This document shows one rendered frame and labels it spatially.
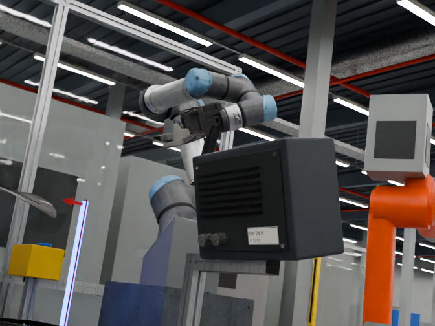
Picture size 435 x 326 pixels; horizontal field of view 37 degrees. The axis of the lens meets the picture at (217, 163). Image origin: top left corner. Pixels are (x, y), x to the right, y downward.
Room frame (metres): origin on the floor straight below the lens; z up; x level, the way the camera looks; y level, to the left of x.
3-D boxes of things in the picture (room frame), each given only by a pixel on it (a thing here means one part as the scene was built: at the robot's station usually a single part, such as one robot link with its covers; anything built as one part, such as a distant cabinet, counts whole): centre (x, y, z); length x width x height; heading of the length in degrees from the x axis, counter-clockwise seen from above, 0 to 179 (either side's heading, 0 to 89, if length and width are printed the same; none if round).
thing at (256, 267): (1.16, -0.04, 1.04); 0.24 x 0.03 x 0.03; 35
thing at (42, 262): (1.92, 0.49, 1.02); 0.16 x 0.10 x 0.11; 35
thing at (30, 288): (1.92, 0.49, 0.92); 0.03 x 0.03 x 0.12; 35
